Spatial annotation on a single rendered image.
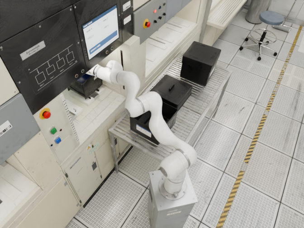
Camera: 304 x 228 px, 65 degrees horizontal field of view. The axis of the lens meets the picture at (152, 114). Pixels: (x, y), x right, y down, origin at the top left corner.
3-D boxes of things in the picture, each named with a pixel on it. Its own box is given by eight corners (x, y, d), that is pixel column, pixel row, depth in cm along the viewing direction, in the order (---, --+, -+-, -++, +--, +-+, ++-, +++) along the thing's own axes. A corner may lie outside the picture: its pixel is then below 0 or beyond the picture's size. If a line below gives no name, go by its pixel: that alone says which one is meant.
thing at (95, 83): (84, 104, 191) (78, 75, 166) (65, 92, 196) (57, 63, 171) (104, 86, 204) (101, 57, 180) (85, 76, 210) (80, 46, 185)
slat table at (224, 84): (164, 203, 232) (172, 167, 174) (115, 172, 251) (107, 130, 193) (215, 117, 305) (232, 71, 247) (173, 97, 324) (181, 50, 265)
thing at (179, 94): (176, 113, 207) (178, 103, 197) (148, 99, 216) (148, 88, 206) (192, 93, 223) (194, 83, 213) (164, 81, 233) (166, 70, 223)
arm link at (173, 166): (189, 176, 150) (196, 157, 131) (166, 193, 142) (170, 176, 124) (176, 162, 156) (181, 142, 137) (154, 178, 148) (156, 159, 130)
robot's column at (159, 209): (182, 231, 217) (198, 201, 158) (152, 239, 212) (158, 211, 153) (173, 201, 234) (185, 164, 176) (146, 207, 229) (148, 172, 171)
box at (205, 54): (206, 86, 230) (211, 66, 211) (178, 76, 238) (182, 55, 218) (215, 70, 246) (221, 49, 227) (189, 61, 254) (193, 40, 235)
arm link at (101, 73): (101, 64, 168) (94, 74, 167) (116, 70, 164) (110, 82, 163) (106, 68, 176) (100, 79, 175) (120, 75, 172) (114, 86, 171)
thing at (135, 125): (129, 129, 194) (128, 116, 181) (148, 108, 209) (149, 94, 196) (158, 145, 185) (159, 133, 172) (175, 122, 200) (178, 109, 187)
